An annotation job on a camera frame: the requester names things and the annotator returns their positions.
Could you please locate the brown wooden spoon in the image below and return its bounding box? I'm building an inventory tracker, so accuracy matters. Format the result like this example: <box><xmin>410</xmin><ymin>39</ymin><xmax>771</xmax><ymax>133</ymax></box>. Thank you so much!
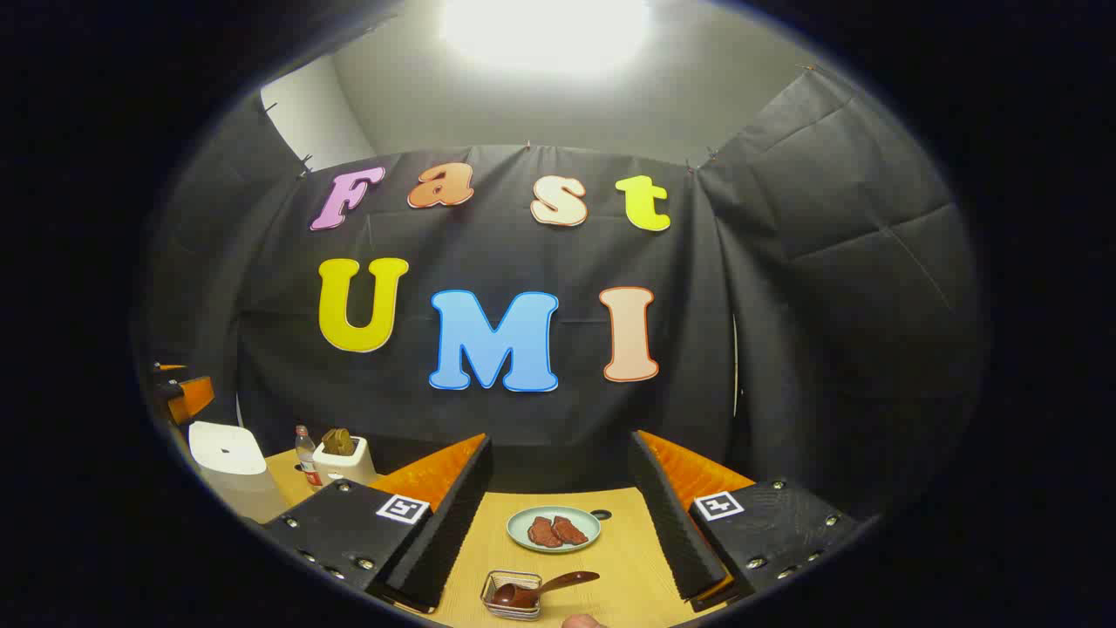
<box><xmin>493</xmin><ymin>571</ymin><xmax>601</xmax><ymax>610</ymax></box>

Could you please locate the white rice cooker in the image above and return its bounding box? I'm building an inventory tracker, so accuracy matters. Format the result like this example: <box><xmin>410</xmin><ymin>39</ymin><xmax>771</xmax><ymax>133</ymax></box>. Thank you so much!
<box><xmin>188</xmin><ymin>420</ymin><xmax>289</xmax><ymax>524</ymax></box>

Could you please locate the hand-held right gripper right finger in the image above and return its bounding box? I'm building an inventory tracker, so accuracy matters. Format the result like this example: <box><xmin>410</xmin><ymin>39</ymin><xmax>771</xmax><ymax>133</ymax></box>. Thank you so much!
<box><xmin>628</xmin><ymin>429</ymin><xmax>860</xmax><ymax>611</ymax></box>

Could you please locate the light green plate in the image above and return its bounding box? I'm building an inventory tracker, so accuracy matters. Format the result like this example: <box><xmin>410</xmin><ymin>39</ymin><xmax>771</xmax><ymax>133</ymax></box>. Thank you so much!
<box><xmin>507</xmin><ymin>506</ymin><xmax>602</xmax><ymax>555</ymax></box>

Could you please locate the white toaster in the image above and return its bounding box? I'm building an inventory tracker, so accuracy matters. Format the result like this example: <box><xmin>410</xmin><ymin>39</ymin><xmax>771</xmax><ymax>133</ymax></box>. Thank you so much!
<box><xmin>312</xmin><ymin>436</ymin><xmax>378</xmax><ymax>488</ymax></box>

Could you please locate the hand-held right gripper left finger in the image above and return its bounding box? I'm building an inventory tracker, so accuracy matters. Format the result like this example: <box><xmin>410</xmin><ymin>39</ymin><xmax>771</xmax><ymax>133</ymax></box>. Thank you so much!
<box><xmin>262</xmin><ymin>433</ymin><xmax>494</xmax><ymax>614</ymax></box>

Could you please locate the metal wire chopstick holder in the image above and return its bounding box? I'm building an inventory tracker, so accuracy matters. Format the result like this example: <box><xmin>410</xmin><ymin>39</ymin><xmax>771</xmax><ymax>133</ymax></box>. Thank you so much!
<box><xmin>480</xmin><ymin>570</ymin><xmax>543</xmax><ymax>622</ymax></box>

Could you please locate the ceiling light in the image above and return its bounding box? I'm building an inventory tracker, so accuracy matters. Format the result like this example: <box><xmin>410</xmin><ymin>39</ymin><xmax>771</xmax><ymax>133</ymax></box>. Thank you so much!
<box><xmin>440</xmin><ymin>0</ymin><xmax>653</xmax><ymax>78</ymax></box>

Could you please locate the black backdrop cloth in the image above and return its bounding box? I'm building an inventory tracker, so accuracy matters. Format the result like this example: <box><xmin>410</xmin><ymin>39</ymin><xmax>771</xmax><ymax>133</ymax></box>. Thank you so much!
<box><xmin>131</xmin><ymin>65</ymin><xmax>990</xmax><ymax>524</ymax></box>

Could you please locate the clear bottle with red label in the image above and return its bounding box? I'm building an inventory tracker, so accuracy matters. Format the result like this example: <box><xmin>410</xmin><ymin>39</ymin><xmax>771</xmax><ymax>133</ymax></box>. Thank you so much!
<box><xmin>295</xmin><ymin>425</ymin><xmax>323</xmax><ymax>489</ymax></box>

